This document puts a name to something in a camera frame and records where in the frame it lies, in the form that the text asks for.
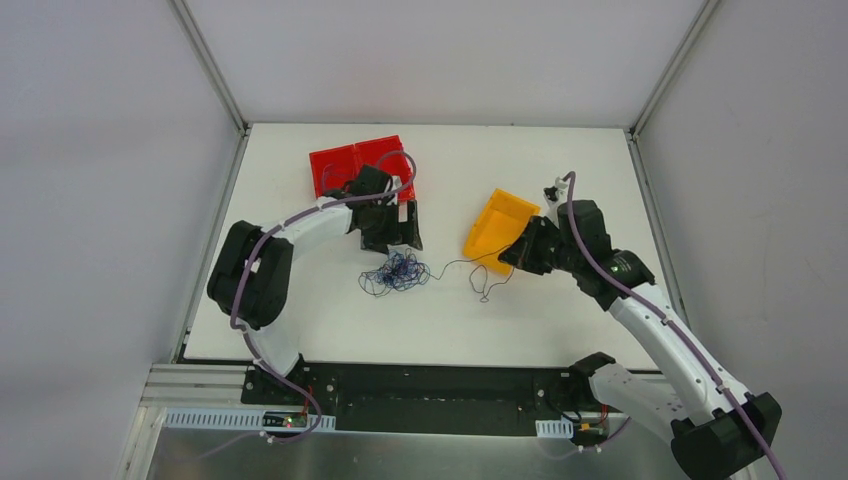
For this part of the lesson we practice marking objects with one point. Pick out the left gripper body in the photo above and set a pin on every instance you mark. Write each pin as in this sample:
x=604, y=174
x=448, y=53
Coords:
x=389, y=225

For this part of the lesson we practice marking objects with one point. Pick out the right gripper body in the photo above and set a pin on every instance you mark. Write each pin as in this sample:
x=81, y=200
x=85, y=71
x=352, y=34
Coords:
x=530, y=244

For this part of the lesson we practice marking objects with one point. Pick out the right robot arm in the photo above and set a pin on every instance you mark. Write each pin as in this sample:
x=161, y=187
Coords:
x=713, y=424

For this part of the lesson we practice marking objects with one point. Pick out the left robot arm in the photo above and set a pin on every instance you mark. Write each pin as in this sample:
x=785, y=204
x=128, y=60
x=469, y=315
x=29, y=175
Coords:
x=250, y=279

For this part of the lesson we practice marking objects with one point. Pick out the yellow bin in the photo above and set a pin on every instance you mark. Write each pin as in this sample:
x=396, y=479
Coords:
x=498, y=226

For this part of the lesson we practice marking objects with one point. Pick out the red double bin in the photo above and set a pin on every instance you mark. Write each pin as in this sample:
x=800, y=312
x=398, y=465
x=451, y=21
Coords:
x=332, y=168

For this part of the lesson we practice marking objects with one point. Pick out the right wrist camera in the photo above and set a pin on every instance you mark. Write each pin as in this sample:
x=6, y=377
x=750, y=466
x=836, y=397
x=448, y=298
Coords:
x=557, y=193

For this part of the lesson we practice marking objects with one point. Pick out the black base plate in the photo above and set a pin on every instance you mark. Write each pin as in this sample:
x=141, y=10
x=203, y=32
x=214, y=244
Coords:
x=422, y=399

